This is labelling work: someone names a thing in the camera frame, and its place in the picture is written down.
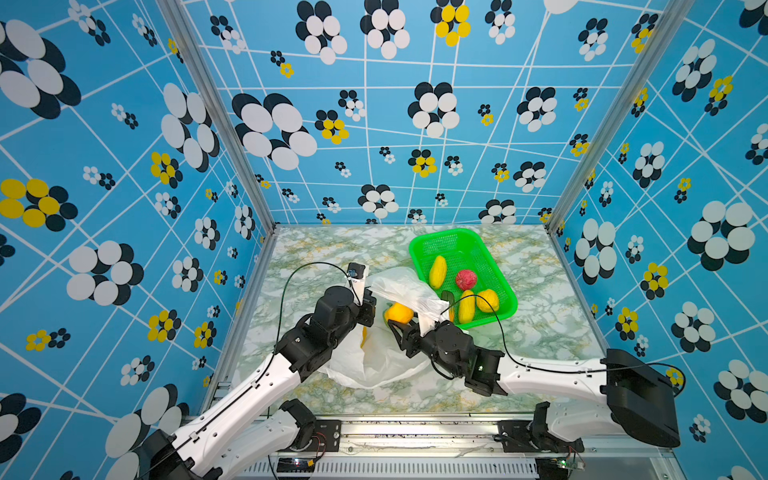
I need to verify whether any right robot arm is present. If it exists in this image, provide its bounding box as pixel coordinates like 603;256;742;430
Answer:
387;321;681;450

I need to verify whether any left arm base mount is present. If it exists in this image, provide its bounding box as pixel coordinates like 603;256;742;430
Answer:
282;418;342;453

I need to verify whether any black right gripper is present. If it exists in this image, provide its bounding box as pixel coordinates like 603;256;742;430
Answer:
390;311;464;382

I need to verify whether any white plastic bag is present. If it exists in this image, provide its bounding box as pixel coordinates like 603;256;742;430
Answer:
319;267;448;390

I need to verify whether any aluminium frame post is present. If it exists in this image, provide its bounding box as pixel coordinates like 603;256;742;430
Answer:
157;0;276;237
546;0;695;237

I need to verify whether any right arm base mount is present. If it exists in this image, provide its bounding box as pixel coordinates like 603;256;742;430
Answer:
493;420;585;454

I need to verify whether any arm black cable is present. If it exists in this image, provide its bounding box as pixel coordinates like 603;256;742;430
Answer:
431;292;688;400
137;261;352;475

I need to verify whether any pink toy fruit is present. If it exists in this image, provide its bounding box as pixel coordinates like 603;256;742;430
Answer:
455;269;478;292

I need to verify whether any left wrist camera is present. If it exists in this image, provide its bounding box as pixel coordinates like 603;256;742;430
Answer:
347;262;368;306

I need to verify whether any left aluminium frame post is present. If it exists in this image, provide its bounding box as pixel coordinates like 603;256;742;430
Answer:
157;0;276;237

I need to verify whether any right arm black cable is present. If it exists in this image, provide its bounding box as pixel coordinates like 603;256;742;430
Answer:
431;292;688;400

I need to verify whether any orange yellow toy fruit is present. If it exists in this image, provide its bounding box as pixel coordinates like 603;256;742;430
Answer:
384;303;414;324

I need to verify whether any wrinkled yellow toy fruit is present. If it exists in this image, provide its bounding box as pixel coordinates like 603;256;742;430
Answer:
475;289;500;314

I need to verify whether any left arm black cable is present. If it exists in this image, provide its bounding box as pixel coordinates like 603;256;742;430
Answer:
137;261;352;475

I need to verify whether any green plastic basket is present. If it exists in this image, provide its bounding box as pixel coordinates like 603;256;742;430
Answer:
407;227;520;330

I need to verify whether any right aluminium frame post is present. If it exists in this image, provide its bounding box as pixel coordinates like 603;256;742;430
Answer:
546;0;695;237

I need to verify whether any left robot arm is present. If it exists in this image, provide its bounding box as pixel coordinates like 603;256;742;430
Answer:
133;286;377;479

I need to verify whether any front aluminium rail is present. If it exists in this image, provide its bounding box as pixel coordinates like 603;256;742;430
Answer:
232;414;684;479

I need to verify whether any long yellow toy mango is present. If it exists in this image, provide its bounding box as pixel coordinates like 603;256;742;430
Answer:
428;255;447;290

